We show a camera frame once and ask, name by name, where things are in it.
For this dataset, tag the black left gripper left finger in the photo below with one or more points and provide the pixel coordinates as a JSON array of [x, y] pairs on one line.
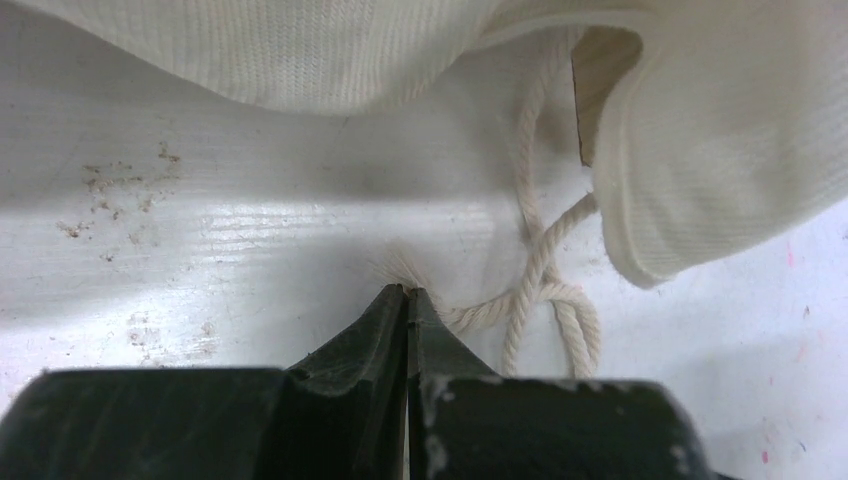
[[336, 414]]

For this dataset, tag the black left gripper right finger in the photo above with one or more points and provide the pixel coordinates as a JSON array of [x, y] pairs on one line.
[[468, 422]]

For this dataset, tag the wooden pet bed frame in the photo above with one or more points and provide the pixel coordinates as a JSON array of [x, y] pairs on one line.
[[602, 56]]

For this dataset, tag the orange patterned bed cushion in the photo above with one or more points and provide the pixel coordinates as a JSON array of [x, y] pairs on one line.
[[730, 129]]

